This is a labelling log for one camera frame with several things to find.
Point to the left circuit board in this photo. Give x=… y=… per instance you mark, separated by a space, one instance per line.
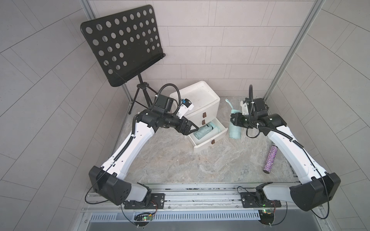
x=143 y=219

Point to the white three-drawer cabinet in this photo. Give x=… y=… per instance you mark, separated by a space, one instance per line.
x=206 y=104

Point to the right circuit board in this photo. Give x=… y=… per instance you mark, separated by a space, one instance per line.
x=266 y=217

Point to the purple glitter bottle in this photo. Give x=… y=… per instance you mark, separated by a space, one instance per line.
x=270 y=159

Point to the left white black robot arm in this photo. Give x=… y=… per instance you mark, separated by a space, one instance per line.
x=108 y=180

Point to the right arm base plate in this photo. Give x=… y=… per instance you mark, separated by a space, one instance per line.
x=251 y=200

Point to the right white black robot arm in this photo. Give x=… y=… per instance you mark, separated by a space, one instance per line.
x=317 y=186

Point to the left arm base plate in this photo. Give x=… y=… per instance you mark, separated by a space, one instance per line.
x=154 y=201

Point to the aluminium mounting rail frame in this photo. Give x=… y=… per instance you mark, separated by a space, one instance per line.
x=199 y=207

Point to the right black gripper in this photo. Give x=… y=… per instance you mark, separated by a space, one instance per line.
x=237 y=119

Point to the circuit board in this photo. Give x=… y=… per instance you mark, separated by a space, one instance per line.
x=266 y=217
x=143 y=219

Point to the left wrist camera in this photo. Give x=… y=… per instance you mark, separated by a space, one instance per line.
x=185 y=106

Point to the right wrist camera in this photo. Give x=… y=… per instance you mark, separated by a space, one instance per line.
x=245 y=107

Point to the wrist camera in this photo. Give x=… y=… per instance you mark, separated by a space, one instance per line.
x=245 y=107
x=185 y=106

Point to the black perforated music stand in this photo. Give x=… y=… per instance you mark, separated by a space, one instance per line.
x=125 y=45

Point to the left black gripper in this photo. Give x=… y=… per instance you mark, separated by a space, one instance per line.
x=183 y=130

